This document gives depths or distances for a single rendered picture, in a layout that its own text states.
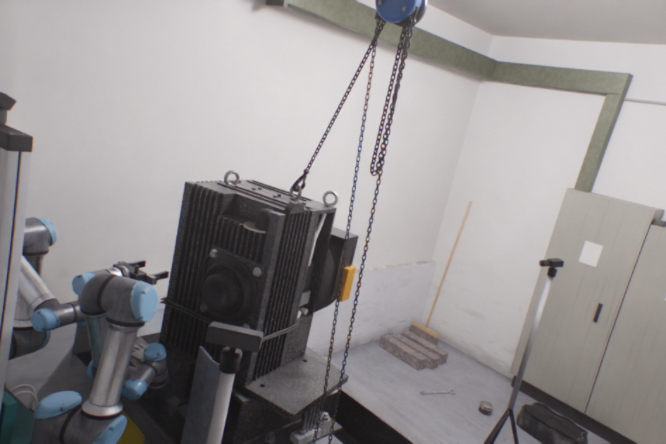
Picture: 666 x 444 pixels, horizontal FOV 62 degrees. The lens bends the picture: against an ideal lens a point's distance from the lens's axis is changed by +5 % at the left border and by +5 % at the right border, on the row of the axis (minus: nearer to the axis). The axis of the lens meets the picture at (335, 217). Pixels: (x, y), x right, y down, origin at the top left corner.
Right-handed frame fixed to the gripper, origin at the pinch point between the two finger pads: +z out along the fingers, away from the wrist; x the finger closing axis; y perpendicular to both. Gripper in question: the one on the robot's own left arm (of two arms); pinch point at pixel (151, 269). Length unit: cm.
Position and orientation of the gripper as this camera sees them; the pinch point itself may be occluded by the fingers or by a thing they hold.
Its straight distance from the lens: 230.0
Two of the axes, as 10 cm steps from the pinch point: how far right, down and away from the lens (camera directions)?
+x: -8.4, -2.9, 4.6
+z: 5.0, -0.8, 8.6
